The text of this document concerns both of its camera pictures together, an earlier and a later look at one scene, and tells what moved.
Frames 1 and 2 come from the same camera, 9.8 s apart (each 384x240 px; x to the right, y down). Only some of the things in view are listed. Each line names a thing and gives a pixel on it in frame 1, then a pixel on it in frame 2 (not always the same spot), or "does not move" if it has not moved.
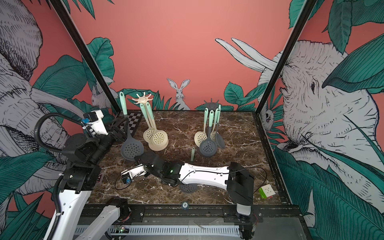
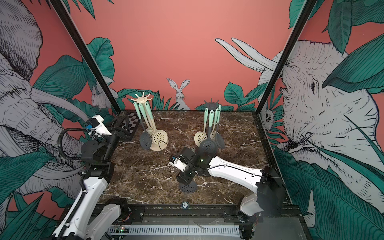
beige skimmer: x=160 y=139 does not move
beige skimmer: x=148 y=133 does not move
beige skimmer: x=201 y=135 does not move
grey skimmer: x=130 y=148 → x=145 y=139
